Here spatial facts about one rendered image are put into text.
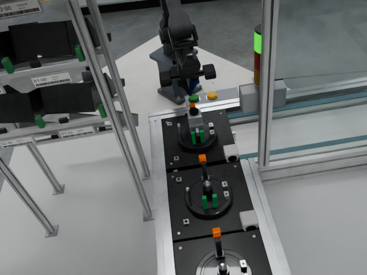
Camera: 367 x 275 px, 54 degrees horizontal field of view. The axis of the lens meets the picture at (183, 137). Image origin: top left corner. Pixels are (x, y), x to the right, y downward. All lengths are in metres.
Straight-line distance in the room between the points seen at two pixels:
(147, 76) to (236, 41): 1.91
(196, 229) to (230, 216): 0.10
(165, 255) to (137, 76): 0.99
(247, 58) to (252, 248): 2.49
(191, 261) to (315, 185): 0.50
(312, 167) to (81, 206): 0.79
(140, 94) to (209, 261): 0.92
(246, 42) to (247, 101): 2.55
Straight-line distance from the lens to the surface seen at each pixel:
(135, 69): 1.83
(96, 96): 0.93
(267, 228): 1.06
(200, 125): 1.17
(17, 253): 1.32
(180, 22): 1.12
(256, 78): 0.97
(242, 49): 3.44
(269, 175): 1.21
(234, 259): 0.97
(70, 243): 1.25
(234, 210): 1.06
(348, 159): 1.27
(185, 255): 1.01
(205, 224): 1.05
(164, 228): 1.08
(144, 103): 1.61
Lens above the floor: 1.87
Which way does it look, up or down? 45 degrees down
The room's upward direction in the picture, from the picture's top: 10 degrees counter-clockwise
